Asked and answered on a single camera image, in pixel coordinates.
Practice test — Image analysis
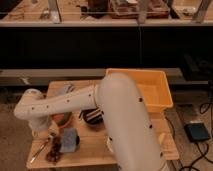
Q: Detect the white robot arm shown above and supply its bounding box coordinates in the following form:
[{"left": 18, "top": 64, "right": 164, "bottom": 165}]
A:
[{"left": 14, "top": 73, "right": 169, "bottom": 171}]

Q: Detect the yellow banana toy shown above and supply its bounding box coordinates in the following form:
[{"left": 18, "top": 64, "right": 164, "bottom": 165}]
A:
[{"left": 158, "top": 133, "right": 166, "bottom": 145}]

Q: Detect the black foot pedal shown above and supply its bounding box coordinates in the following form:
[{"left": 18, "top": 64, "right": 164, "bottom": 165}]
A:
[{"left": 184, "top": 123, "right": 210, "bottom": 142}]

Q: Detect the yellow plastic tray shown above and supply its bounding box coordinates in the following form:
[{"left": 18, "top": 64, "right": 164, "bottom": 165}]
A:
[{"left": 106, "top": 68, "right": 173, "bottom": 113}]

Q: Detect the white spatula black handle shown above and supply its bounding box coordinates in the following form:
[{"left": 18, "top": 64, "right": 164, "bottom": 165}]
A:
[{"left": 78, "top": 110, "right": 84, "bottom": 119}]

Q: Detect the blue sponge block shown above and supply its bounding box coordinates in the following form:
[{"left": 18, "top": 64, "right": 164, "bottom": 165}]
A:
[{"left": 60, "top": 128, "right": 79, "bottom": 153}]

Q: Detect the black striped bowl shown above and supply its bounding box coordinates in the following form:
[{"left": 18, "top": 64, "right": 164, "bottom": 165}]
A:
[{"left": 81, "top": 109, "right": 103, "bottom": 125}]

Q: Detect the wooden shelf rack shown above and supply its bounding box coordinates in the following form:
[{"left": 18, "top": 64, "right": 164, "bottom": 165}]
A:
[{"left": 0, "top": 0, "right": 213, "bottom": 27}]

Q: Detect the orange bowl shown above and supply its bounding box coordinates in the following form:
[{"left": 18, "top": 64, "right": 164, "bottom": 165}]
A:
[{"left": 52, "top": 113, "right": 71, "bottom": 127}]

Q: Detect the dark red grape bunch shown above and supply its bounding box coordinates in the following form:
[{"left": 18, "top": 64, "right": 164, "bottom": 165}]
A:
[{"left": 46, "top": 137, "right": 61, "bottom": 164}]

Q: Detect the black floor cable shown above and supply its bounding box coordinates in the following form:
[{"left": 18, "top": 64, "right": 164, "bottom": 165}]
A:
[{"left": 169, "top": 99, "right": 213, "bottom": 171}]

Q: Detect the grey folded cloth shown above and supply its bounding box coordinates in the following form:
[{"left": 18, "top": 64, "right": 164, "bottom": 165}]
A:
[{"left": 54, "top": 84, "right": 75, "bottom": 96}]

